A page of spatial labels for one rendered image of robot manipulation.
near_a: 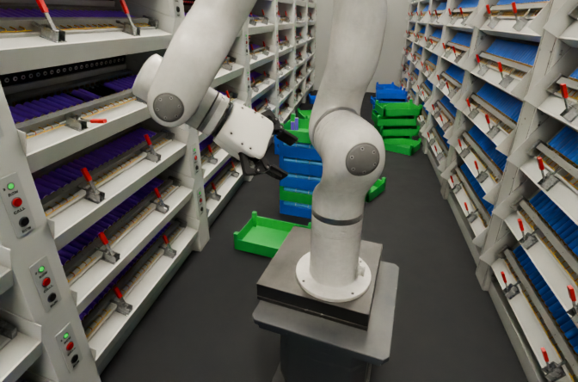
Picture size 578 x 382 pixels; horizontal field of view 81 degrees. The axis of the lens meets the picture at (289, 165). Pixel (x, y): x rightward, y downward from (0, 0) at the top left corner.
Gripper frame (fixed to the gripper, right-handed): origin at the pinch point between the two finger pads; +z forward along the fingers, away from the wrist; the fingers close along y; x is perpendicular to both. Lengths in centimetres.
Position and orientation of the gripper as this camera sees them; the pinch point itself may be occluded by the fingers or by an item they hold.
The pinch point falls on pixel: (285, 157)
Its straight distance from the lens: 71.4
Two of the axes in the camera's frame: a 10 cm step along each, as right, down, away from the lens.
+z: 8.1, 4.7, 3.4
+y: -2.3, 8.0, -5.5
